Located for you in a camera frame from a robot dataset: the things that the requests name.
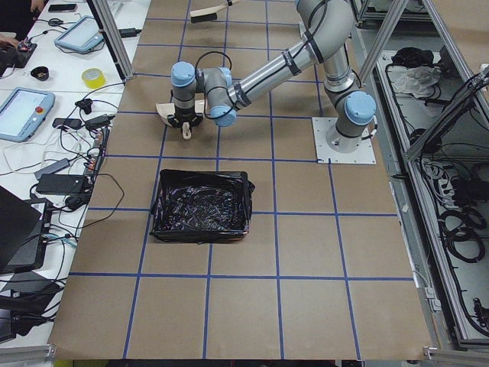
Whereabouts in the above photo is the blue teach pendant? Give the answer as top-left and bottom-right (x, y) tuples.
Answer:
(1, 87), (56, 142)
(54, 16), (104, 54)

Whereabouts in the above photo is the black small bowl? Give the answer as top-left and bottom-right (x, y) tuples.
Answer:
(30, 66), (50, 81)

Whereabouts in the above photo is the black power adapter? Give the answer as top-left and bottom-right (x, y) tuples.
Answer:
(36, 174), (88, 195)

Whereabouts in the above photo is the yellow tape roll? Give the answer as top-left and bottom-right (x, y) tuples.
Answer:
(82, 68), (106, 89)

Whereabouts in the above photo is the black laptop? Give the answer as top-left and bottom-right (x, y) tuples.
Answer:
(1, 188), (53, 274)

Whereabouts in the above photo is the pink bin with black bag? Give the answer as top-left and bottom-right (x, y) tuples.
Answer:
(151, 169), (255, 243)

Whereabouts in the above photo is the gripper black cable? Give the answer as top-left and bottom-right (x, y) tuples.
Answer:
(195, 50), (235, 120)

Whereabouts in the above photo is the beige hand brush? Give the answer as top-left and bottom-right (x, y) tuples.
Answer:
(190, 0), (240, 24)

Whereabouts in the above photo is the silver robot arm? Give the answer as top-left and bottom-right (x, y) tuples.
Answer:
(162, 0), (376, 153)

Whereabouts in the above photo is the beige plastic dustpan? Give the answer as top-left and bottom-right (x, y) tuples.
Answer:
(156, 99), (205, 140)

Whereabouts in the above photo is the far blue teach pendant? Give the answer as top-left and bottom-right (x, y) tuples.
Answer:
(54, 16), (104, 54)

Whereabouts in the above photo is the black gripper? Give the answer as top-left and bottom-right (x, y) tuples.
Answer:
(167, 110), (203, 132)

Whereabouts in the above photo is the near blue teach pendant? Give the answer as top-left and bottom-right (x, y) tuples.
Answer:
(1, 87), (56, 142)

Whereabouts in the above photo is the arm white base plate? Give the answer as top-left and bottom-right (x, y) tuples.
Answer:
(312, 117), (376, 165)

